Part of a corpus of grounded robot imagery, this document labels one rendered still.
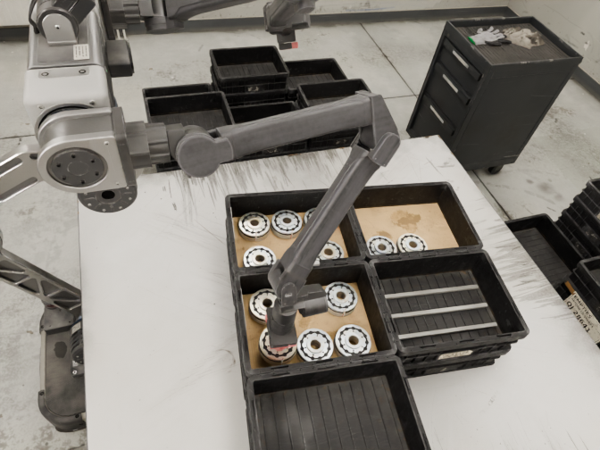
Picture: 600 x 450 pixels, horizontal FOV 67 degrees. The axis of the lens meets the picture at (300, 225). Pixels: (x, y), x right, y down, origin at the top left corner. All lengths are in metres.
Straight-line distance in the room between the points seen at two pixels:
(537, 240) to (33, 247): 2.63
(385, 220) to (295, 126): 0.82
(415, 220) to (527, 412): 0.69
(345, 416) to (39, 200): 2.16
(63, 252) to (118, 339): 1.20
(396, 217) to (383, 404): 0.67
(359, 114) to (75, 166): 0.53
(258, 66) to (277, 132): 2.03
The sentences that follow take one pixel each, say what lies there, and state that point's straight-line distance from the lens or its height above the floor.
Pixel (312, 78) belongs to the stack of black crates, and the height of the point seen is 0.38.
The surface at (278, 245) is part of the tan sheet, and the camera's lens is 1.48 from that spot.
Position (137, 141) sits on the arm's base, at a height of 1.48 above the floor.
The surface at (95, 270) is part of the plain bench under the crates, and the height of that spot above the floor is 0.70.
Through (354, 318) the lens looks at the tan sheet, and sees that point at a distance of 1.38.
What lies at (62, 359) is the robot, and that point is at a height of 0.24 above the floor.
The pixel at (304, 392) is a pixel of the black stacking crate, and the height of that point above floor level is 0.83.
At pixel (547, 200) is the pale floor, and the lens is 3.43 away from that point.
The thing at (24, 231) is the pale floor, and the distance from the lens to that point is 2.78.
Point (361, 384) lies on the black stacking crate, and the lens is 1.31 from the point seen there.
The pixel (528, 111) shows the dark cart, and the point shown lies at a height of 0.57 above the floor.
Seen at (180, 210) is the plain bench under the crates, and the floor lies 0.70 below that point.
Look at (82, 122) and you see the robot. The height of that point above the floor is 1.50.
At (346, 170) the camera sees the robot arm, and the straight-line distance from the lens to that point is 0.97.
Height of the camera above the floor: 2.02
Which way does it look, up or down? 50 degrees down
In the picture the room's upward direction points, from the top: 10 degrees clockwise
